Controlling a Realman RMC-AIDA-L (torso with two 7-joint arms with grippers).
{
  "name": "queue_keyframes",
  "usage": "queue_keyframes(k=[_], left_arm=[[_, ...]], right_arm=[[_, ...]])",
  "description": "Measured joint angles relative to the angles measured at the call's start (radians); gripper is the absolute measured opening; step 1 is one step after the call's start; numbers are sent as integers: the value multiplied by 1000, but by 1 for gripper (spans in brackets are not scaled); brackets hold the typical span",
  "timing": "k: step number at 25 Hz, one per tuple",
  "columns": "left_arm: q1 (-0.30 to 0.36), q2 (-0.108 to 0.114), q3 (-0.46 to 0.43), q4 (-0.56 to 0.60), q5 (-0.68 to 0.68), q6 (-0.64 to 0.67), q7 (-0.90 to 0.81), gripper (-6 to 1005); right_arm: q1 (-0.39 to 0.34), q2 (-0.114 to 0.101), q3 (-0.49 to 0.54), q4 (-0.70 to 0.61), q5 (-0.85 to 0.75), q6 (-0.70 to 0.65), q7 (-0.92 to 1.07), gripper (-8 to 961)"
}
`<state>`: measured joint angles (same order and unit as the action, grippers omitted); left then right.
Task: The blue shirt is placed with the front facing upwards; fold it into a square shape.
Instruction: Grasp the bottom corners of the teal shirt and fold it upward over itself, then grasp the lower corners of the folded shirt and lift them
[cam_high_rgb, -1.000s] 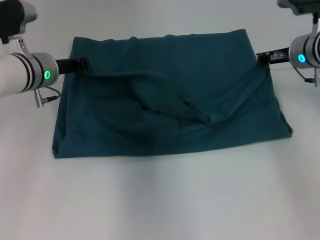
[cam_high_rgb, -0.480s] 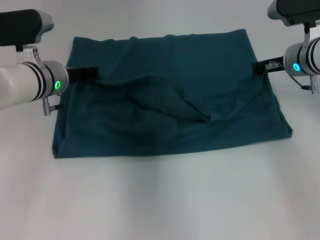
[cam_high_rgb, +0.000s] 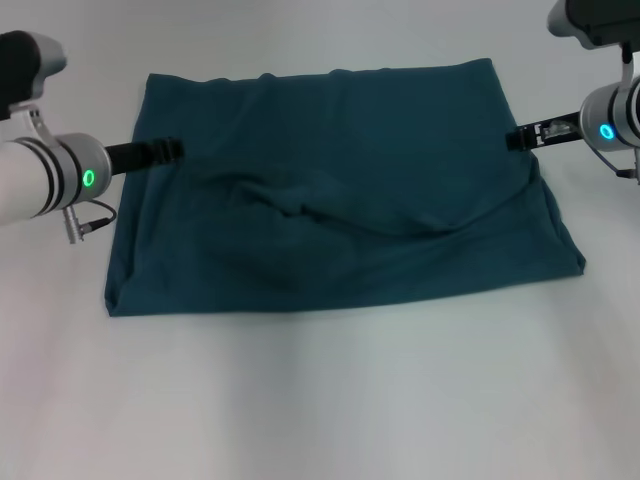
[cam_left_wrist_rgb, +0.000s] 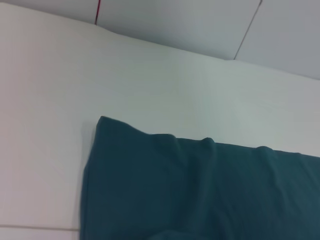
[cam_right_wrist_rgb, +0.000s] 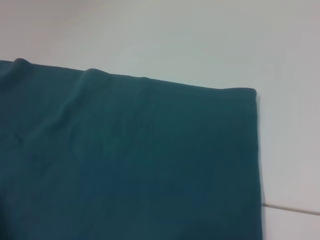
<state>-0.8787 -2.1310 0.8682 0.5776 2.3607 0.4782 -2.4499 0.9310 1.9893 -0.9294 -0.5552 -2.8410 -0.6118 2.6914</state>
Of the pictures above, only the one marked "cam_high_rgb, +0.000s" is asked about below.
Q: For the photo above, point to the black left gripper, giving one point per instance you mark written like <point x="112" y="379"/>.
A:
<point x="130" y="156"/>

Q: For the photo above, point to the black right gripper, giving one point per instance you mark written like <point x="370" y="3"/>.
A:
<point x="557" y="131"/>

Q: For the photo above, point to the teal t-shirt with FREE print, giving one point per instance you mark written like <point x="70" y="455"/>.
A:
<point x="325" y="200"/>

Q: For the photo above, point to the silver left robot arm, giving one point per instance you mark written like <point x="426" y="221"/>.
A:
<point x="45" y="170"/>

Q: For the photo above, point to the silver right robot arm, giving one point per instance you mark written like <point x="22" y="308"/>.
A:
<point x="610" y="115"/>

